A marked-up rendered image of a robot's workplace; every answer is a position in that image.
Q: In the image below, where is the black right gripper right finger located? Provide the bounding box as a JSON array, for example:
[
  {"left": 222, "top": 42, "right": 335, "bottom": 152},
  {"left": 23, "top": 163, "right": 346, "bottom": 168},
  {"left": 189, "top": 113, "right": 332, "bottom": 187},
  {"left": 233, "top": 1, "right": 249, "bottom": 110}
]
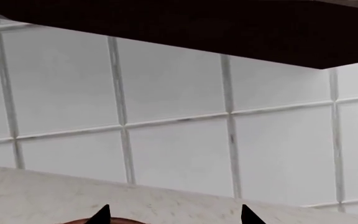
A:
[{"left": 241, "top": 203, "right": 268, "bottom": 224}]

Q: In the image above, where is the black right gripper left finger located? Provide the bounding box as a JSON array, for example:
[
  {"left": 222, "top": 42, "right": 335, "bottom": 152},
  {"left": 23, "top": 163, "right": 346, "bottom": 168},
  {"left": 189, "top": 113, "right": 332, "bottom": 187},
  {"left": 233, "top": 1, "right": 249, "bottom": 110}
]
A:
[{"left": 88, "top": 203, "right": 111, "bottom": 224}]

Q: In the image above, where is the dark wooden wall cabinet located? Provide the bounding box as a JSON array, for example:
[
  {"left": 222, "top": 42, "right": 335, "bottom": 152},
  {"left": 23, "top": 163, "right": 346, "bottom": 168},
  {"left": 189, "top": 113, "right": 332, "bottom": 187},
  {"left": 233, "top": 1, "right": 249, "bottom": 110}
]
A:
[{"left": 0, "top": 0, "right": 358, "bottom": 70}]

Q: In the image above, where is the brown egg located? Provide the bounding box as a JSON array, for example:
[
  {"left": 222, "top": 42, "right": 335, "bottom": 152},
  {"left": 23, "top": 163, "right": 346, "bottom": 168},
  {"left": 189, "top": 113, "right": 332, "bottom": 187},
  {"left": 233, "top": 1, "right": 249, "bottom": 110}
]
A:
[{"left": 61, "top": 217, "right": 143, "bottom": 224}]

